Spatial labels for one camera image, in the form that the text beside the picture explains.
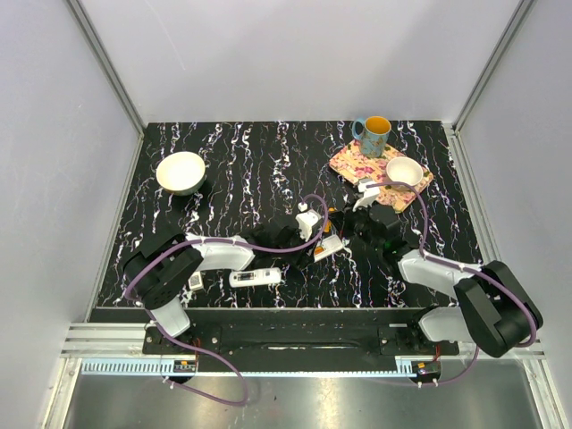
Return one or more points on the white remote orange compartment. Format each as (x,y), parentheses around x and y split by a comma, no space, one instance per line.
(327,247)

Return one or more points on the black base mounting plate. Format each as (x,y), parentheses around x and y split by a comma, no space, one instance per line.
(374,331)

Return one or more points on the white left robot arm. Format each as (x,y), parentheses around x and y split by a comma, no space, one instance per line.
(159,268)

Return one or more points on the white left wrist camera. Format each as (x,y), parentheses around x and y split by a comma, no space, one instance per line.
(307,220)

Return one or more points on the small white cup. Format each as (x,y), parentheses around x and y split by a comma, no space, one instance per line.
(404,169)

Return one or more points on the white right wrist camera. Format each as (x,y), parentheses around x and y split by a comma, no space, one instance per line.
(367,193)

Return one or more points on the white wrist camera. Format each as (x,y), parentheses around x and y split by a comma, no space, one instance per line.
(307,220)
(367,193)

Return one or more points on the white remote black batteries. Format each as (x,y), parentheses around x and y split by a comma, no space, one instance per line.
(253,278)

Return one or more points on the blue floral mug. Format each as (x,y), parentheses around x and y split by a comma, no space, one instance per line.
(371,134)

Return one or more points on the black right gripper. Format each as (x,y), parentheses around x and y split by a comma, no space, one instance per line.
(342,219)

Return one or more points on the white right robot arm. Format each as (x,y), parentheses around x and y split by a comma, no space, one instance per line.
(493,311)

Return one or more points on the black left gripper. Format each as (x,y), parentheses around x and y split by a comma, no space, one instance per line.
(304,256)

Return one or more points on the white remote blue battery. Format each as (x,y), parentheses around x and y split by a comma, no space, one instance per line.
(195,282)

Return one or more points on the cream ceramic bowl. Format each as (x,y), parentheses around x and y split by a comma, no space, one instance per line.
(181,173)

